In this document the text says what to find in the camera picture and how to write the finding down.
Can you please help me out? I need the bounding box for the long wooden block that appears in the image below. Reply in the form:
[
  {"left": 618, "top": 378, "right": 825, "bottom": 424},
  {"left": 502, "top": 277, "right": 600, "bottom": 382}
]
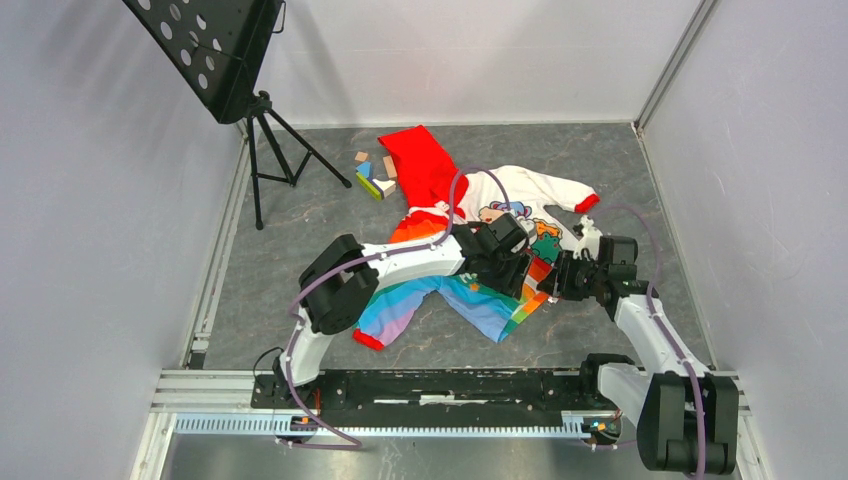
[{"left": 383, "top": 156, "right": 397, "bottom": 180}]

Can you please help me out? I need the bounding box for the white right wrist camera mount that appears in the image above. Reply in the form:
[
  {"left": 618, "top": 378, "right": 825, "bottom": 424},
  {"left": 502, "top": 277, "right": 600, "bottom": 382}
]
[{"left": 573, "top": 219, "right": 603, "bottom": 261}]

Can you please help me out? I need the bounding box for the corner aluminium wall profile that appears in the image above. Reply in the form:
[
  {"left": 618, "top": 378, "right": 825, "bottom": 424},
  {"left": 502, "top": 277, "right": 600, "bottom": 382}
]
[{"left": 632, "top": 0, "right": 719, "bottom": 139}]

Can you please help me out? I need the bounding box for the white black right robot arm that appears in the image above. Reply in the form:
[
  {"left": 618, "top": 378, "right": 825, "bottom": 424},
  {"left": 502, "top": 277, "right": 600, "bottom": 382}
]
[{"left": 540, "top": 235, "right": 740, "bottom": 478}]

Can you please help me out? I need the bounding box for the rainbow and white kids jacket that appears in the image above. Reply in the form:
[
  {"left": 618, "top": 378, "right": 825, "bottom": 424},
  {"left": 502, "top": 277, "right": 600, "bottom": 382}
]
[{"left": 352, "top": 126, "right": 600, "bottom": 351}]

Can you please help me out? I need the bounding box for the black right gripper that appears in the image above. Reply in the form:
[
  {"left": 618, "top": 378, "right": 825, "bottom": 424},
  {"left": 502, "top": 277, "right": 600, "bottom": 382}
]
[{"left": 535, "top": 249, "right": 606, "bottom": 301}]

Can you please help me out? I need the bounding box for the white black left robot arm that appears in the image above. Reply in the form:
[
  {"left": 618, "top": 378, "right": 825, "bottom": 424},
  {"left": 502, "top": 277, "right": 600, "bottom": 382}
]
[{"left": 272, "top": 213, "right": 533, "bottom": 408}]

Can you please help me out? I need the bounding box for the black perforated music stand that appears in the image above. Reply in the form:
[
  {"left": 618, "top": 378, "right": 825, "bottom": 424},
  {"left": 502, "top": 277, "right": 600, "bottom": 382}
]
[{"left": 124, "top": 0, "right": 352, "bottom": 230}]

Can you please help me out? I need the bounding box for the aluminium frame rail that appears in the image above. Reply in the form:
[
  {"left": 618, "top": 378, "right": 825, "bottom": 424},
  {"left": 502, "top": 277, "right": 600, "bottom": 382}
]
[{"left": 150, "top": 369, "right": 751, "bottom": 439}]

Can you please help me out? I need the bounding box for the beige wooden block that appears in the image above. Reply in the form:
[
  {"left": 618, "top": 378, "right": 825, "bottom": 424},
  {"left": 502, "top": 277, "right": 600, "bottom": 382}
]
[{"left": 372, "top": 179, "right": 397, "bottom": 199}]

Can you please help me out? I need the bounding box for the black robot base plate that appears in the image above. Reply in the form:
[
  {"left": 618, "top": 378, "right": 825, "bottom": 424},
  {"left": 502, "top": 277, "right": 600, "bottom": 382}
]
[{"left": 250, "top": 368, "right": 634, "bottom": 429}]

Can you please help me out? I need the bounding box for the blue wooden block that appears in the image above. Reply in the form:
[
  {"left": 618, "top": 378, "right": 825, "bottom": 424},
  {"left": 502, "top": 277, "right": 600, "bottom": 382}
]
[{"left": 356, "top": 161, "right": 373, "bottom": 180}]

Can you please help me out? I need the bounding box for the green yellow wooden block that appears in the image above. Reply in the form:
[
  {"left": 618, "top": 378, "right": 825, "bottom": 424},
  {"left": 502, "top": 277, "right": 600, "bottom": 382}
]
[{"left": 356, "top": 173, "right": 384, "bottom": 201}]

